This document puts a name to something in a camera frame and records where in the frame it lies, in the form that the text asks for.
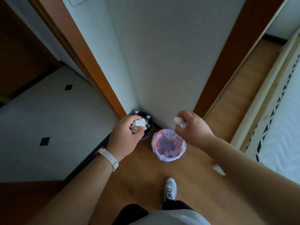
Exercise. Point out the person's right hand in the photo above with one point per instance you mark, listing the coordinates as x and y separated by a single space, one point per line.
196 131

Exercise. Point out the person's left hand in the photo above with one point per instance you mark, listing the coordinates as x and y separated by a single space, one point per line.
123 139

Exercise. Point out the person's left thumb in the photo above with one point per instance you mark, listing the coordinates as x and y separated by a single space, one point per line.
140 134

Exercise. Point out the person's right thumb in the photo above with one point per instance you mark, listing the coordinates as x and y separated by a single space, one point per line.
180 132

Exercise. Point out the large white tissue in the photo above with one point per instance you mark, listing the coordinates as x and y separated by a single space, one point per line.
140 123

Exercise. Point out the small white tissue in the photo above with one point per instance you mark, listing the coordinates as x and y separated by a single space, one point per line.
179 120

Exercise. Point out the person's right forearm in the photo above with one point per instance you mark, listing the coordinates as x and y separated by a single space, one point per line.
253 182

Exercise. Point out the person's left forearm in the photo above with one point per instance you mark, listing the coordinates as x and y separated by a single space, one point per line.
77 196

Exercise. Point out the dark purple trash bin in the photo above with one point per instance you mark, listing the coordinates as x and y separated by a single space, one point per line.
149 125

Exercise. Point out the trash bin with white bag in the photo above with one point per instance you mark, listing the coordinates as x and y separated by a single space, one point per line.
168 146

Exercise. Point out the white wrist watch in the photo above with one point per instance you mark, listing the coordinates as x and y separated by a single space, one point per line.
109 158

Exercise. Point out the white sneaker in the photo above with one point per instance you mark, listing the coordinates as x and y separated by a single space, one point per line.
170 187

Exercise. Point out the black trousers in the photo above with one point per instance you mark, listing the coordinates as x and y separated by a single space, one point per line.
131 214

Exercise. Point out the white shirt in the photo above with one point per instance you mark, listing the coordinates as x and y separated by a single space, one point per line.
173 219

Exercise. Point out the white quilted mattress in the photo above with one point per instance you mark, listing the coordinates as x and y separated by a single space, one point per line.
283 128

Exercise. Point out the dark brown wooden door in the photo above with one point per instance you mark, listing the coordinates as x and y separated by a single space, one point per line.
21 53

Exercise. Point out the light wooden bed frame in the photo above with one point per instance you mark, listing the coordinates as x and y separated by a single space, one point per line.
260 103

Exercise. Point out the brown wooden door frame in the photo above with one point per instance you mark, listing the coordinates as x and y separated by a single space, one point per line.
236 51
84 58

